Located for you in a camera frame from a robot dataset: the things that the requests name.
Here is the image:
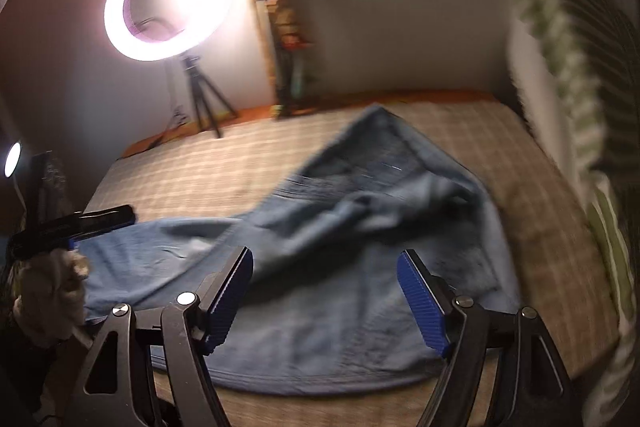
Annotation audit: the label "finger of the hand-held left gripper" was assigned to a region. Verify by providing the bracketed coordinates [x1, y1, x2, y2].
[65, 205, 136, 240]

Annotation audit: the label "narrow wooden shelf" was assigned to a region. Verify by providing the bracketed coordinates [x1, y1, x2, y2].
[250, 0, 321, 118]

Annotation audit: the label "small round lamp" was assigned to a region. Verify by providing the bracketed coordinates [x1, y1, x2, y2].
[4, 142, 25, 208]

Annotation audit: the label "blue denim pants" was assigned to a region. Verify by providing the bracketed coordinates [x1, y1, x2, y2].
[75, 104, 521, 395]

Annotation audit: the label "green patterned white pillow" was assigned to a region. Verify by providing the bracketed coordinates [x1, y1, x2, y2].
[510, 0, 633, 180]
[582, 174, 638, 418]

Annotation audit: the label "black tripod stand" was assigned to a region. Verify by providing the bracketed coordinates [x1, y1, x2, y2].
[150, 54, 238, 148]

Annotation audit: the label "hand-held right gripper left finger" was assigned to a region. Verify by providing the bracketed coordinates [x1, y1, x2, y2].
[65, 247, 254, 427]

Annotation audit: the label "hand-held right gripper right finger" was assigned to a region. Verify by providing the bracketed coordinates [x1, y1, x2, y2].
[396, 249, 583, 427]

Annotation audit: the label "person's left hand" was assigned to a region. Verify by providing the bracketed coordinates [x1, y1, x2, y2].
[12, 247, 93, 343]

